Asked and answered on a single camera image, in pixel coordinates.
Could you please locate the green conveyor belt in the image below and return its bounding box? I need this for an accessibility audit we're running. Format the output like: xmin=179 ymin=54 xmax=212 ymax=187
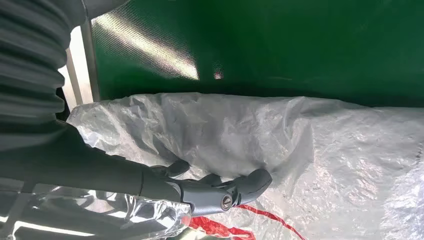
xmin=91 ymin=0 xmax=424 ymax=109

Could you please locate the silver conveyor frame rail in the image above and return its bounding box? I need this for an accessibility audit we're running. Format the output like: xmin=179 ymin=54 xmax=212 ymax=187
xmin=64 ymin=18 xmax=102 ymax=107

